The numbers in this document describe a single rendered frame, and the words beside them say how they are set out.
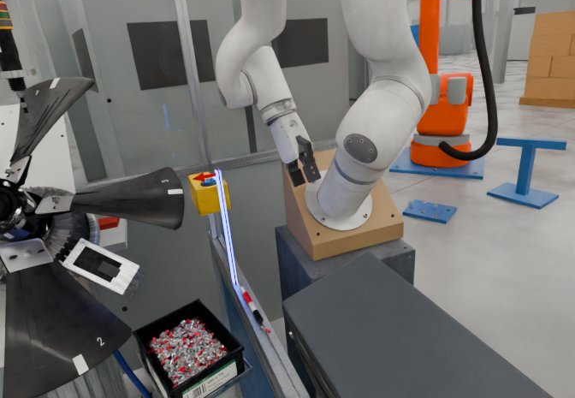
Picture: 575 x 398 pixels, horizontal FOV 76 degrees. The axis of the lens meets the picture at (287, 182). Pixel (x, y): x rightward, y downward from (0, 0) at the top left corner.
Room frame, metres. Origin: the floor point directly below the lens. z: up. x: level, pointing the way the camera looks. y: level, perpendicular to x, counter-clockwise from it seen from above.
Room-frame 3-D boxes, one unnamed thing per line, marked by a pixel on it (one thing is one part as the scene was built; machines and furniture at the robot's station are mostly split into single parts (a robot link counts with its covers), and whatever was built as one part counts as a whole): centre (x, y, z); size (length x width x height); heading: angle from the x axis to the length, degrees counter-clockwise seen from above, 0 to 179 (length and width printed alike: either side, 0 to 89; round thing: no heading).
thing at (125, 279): (0.78, 0.46, 0.98); 0.20 x 0.16 x 0.20; 21
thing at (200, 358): (0.63, 0.25, 0.84); 0.19 x 0.14 x 0.04; 37
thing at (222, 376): (0.64, 0.25, 0.85); 0.22 x 0.17 x 0.07; 37
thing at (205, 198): (1.13, 0.26, 1.02); 0.16 x 0.10 x 0.11; 21
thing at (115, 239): (1.20, 0.80, 0.84); 0.36 x 0.24 x 0.03; 111
